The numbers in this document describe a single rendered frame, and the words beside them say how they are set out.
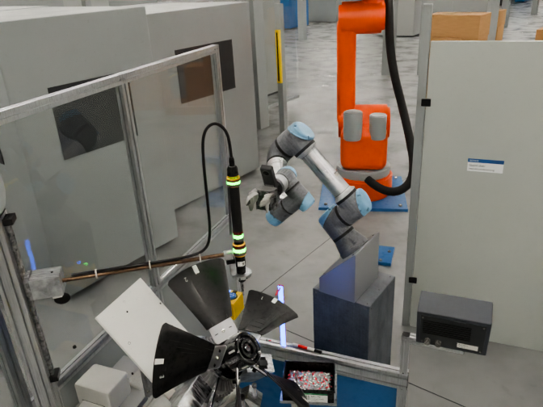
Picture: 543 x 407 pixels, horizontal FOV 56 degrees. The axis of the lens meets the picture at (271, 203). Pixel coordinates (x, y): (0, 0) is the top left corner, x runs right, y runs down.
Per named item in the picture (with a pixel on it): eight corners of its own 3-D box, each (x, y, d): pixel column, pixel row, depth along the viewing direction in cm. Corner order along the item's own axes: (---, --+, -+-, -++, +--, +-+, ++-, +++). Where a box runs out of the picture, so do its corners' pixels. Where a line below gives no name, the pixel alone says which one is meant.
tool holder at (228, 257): (227, 283, 174) (225, 258, 170) (224, 272, 180) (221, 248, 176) (253, 279, 176) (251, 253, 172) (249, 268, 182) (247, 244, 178)
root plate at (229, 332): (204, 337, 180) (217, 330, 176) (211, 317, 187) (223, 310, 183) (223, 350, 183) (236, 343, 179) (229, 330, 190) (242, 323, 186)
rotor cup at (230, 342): (205, 367, 177) (229, 354, 170) (216, 333, 188) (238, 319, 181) (237, 387, 181) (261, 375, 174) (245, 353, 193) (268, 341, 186)
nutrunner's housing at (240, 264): (237, 284, 177) (225, 160, 158) (235, 279, 181) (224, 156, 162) (248, 283, 178) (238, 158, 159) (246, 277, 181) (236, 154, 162)
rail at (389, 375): (216, 345, 247) (214, 332, 244) (219, 340, 251) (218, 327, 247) (406, 391, 215) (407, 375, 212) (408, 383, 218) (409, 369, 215)
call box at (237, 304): (204, 316, 238) (202, 297, 233) (214, 304, 246) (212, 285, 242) (235, 323, 232) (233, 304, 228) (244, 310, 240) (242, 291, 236)
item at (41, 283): (29, 303, 160) (23, 280, 157) (33, 291, 167) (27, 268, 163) (64, 297, 162) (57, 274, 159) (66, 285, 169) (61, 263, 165)
